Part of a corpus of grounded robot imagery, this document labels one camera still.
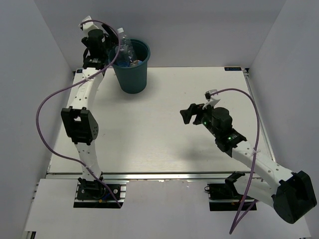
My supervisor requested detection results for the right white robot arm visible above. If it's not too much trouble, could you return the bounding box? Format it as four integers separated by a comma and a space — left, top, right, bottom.
180, 104, 317, 224

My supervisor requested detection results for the blue label crushed bottle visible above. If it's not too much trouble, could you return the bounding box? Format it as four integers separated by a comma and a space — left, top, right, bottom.
116, 54, 138, 67

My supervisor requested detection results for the clear plastic bottle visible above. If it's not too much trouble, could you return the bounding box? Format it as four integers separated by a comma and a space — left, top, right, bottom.
116, 28, 138, 60

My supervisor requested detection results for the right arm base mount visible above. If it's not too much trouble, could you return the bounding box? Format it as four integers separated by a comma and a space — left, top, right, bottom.
204, 172, 246, 212

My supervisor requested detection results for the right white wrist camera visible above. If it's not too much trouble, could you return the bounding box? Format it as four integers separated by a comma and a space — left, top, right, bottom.
202, 89, 220, 109

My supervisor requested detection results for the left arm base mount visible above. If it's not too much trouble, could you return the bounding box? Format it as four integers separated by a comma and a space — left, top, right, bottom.
73, 178, 125, 209

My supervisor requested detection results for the right blue table label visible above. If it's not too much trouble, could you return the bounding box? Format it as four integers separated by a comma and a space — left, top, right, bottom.
224, 67, 242, 71

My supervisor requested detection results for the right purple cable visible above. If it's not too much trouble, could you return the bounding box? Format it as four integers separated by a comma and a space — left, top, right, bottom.
209, 88, 261, 235

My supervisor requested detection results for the dark green plastic bin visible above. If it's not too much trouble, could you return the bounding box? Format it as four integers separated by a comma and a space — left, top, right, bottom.
109, 39, 151, 94

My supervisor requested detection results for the purple cable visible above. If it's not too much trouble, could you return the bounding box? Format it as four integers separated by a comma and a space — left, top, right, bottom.
209, 88, 261, 235
36, 19, 123, 209

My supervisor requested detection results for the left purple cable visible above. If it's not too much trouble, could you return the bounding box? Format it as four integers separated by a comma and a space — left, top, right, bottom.
36, 19, 123, 209

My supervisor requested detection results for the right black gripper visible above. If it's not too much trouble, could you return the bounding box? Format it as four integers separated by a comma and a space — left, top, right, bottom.
180, 101, 219, 138

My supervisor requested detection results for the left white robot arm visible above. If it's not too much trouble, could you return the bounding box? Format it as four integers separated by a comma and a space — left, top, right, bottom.
61, 20, 109, 199

